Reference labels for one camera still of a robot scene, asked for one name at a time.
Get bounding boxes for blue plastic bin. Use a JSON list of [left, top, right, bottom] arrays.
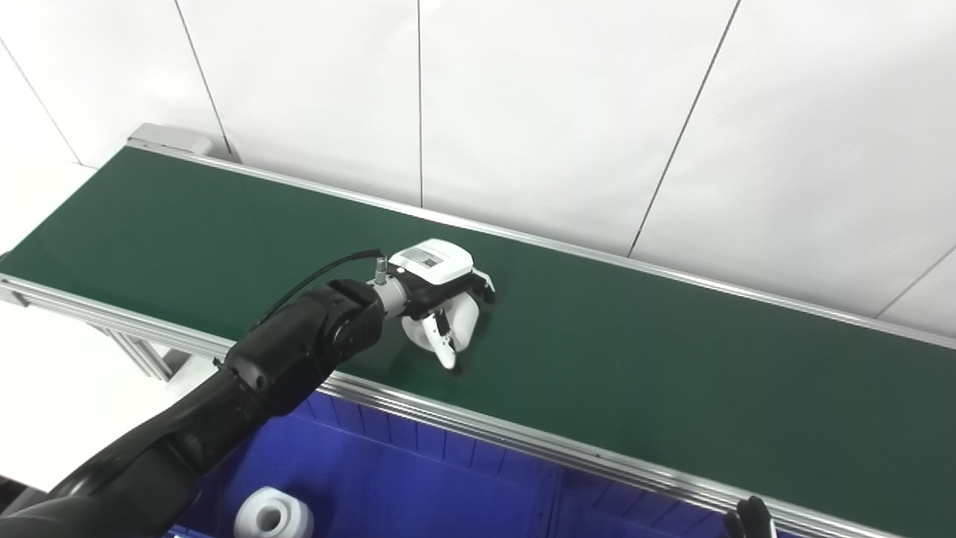
[[168, 390, 561, 538], [553, 467, 748, 538]]

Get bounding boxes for aluminium conveyor support leg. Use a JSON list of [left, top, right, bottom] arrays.
[[105, 329, 195, 382]]

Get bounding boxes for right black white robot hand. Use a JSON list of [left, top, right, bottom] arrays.
[[723, 495, 777, 538]]

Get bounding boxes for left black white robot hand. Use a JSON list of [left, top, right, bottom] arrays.
[[387, 239, 496, 372]]

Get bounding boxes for white round holed plastic part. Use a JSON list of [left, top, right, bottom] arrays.
[[402, 291, 479, 352], [235, 486, 314, 538]]

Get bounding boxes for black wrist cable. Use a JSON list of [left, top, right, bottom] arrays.
[[254, 250, 389, 330]]

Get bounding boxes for green conveyor belt aluminium frame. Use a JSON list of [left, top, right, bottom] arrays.
[[0, 123, 956, 538]]

